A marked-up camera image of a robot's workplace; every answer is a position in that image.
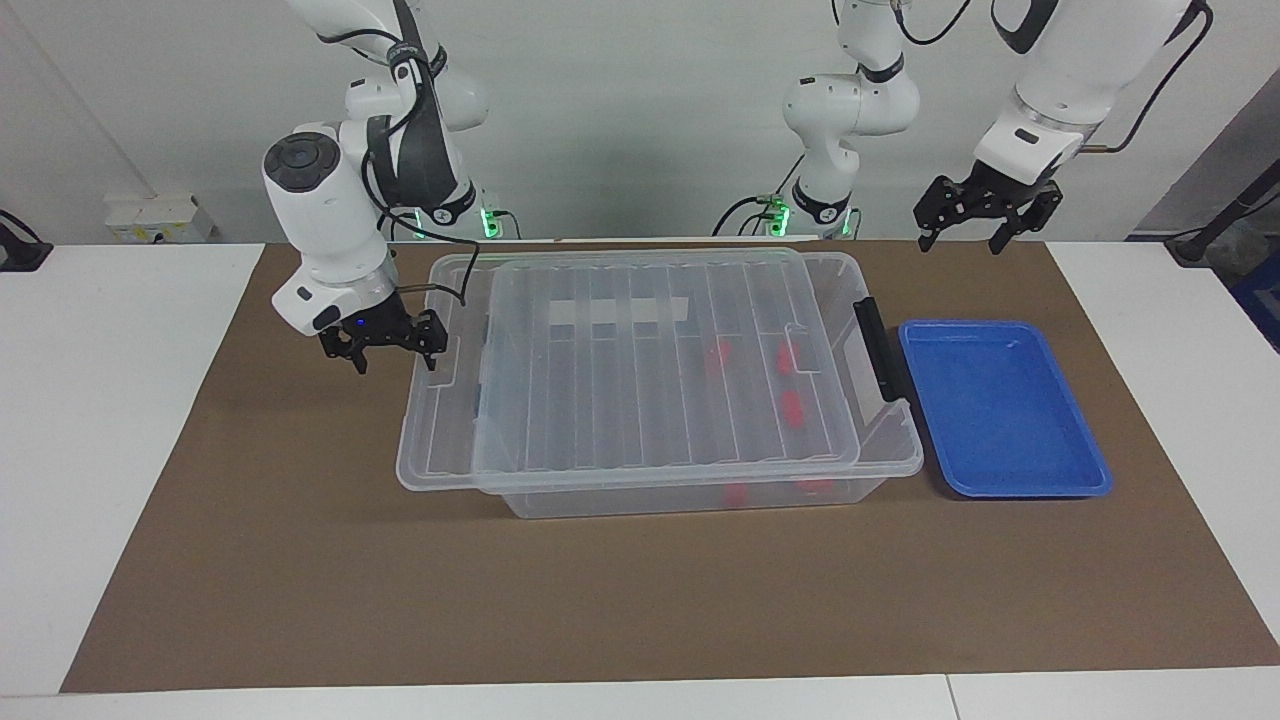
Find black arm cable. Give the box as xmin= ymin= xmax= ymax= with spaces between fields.
xmin=320 ymin=20 xmax=471 ymax=306
xmin=893 ymin=0 xmax=1213 ymax=156

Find white tape strip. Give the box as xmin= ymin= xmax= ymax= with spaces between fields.
xmin=548 ymin=297 xmax=691 ymax=330

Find black table clamp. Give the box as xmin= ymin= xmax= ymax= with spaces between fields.
xmin=0 ymin=208 xmax=53 ymax=273

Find clear ribbed plastic lid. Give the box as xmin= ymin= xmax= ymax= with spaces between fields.
xmin=396 ymin=247 xmax=863 ymax=495

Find black base cables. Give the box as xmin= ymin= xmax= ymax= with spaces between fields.
xmin=712 ymin=150 xmax=806 ymax=238

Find white wall socket box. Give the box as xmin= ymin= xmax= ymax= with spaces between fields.
xmin=105 ymin=193 xmax=216 ymax=244

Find black stand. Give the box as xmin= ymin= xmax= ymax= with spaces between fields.
xmin=1165 ymin=160 xmax=1280 ymax=266

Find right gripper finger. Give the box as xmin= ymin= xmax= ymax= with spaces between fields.
xmin=320 ymin=330 xmax=371 ymax=376
xmin=405 ymin=310 xmax=444 ymax=373

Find brown table mat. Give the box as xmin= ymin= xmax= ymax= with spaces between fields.
xmin=60 ymin=238 xmax=1280 ymax=694

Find blue crate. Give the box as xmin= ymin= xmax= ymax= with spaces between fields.
xmin=1228 ymin=250 xmax=1280 ymax=353

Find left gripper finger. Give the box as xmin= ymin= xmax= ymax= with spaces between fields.
xmin=990 ymin=185 xmax=1063 ymax=256
xmin=914 ymin=176 xmax=964 ymax=251

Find blue plastic tray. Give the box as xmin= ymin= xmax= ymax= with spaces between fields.
xmin=897 ymin=319 xmax=1115 ymax=499

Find black box latch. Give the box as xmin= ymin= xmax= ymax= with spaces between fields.
xmin=852 ymin=297 xmax=907 ymax=403

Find clear plastic storage box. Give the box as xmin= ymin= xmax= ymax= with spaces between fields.
xmin=476 ymin=250 xmax=925 ymax=519

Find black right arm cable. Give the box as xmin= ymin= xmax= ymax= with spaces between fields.
xmin=320 ymin=20 xmax=471 ymax=306

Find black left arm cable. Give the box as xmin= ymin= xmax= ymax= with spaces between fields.
xmin=893 ymin=0 xmax=1213 ymax=156

